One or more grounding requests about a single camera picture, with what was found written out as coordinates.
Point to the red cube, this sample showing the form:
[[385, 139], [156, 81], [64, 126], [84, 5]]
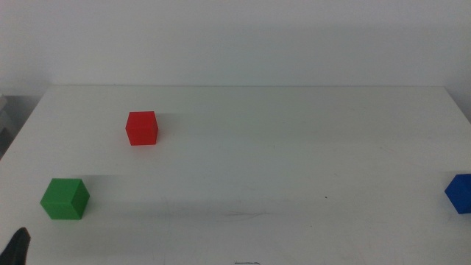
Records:
[[141, 129]]

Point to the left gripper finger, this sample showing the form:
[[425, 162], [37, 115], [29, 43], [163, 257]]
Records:
[[14, 250]]

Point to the green cube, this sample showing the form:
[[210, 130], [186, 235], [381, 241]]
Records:
[[62, 200]]

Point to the blue cube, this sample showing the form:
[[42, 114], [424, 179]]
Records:
[[460, 193]]

